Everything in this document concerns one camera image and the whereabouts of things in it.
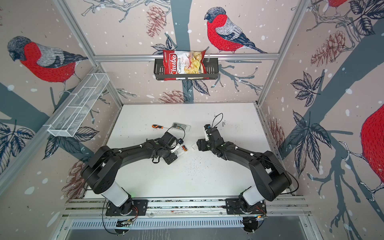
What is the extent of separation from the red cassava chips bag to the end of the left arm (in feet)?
1.24

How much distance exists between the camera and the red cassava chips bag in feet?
2.86

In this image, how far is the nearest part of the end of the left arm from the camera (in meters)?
0.69
